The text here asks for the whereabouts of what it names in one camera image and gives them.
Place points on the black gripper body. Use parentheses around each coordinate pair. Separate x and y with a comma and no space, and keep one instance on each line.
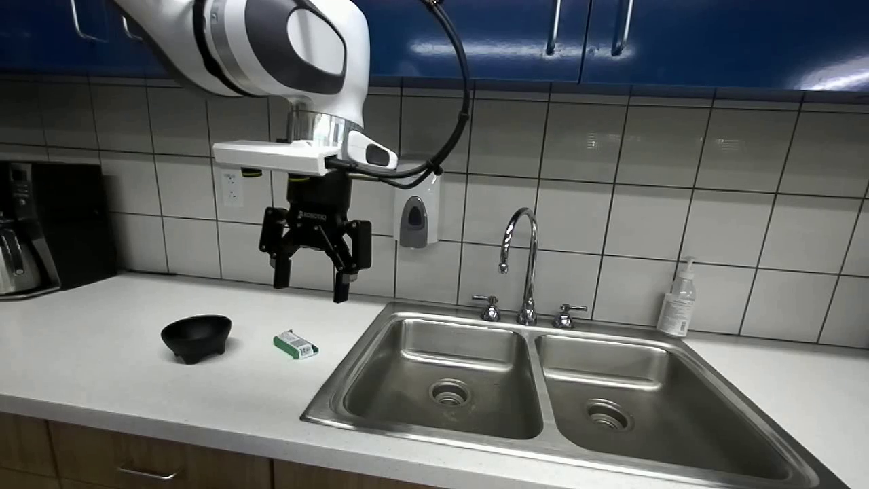
(319,220)

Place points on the black bowl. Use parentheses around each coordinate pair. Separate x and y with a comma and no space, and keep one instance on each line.
(196,339)

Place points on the white wall outlet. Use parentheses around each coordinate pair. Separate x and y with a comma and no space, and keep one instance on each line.
(232,190)

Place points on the clear soap pump bottle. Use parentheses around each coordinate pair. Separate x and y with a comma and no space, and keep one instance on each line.
(680,304)

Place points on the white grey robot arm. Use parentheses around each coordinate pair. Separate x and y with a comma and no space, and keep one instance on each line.
(312,54)

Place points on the blue upper cabinets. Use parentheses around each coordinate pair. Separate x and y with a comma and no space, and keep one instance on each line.
(612,44)

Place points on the stainless steel double sink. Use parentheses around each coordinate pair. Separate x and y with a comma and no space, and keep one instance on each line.
(597,399)

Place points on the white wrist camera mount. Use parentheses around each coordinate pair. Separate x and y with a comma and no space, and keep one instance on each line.
(329,143)

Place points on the green white small box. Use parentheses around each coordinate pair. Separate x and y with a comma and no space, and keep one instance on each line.
(295,347)

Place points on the wall soap dispenser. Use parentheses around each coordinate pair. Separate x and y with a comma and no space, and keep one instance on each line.
(416,213)

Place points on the wooden lower cabinet drawers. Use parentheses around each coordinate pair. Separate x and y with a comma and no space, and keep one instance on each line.
(42,455)

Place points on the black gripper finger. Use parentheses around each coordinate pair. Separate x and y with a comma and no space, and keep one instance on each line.
(281,270)
(342,286)

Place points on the black coffee maker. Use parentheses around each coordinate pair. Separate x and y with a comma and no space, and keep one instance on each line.
(57,226)

